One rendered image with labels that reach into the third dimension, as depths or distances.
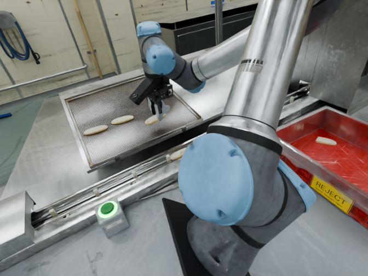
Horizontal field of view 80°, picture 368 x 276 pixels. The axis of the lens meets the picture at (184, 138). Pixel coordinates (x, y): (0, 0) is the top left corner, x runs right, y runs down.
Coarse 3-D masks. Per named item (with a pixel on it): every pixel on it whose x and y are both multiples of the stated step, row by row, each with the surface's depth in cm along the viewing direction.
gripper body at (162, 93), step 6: (144, 72) 77; (156, 78) 79; (162, 78) 81; (168, 78) 82; (162, 84) 82; (168, 84) 83; (156, 90) 80; (162, 90) 81; (168, 90) 83; (150, 96) 84; (162, 96) 84; (168, 96) 85
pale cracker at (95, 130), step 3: (96, 126) 96; (99, 126) 95; (102, 126) 95; (105, 126) 96; (90, 129) 94; (93, 129) 94; (96, 129) 94; (99, 129) 94; (102, 129) 94; (105, 129) 95; (84, 132) 94; (87, 132) 93; (90, 132) 93; (93, 132) 93; (96, 132) 94
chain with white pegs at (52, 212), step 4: (292, 96) 109; (292, 100) 109; (168, 156) 84; (168, 160) 85; (160, 164) 85; (152, 168) 84; (132, 172) 79; (144, 172) 83; (136, 176) 80; (128, 180) 81; (120, 184) 80; (96, 188) 75; (96, 192) 75; (84, 200) 75; (76, 204) 74; (68, 208) 73; (52, 212) 70; (60, 212) 72; (52, 216) 70; (44, 220) 71; (36, 224) 70
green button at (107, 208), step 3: (105, 204) 65; (108, 204) 65; (111, 204) 64; (102, 207) 64; (105, 207) 64; (108, 207) 64; (111, 207) 64; (102, 210) 63; (105, 210) 63; (108, 210) 63; (111, 210) 63; (102, 213) 63; (105, 213) 62; (108, 213) 63
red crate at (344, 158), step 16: (320, 128) 94; (304, 144) 87; (320, 144) 86; (336, 144) 85; (352, 144) 84; (288, 160) 77; (320, 160) 80; (336, 160) 79; (352, 160) 78; (304, 176) 73; (352, 176) 72; (352, 208) 61
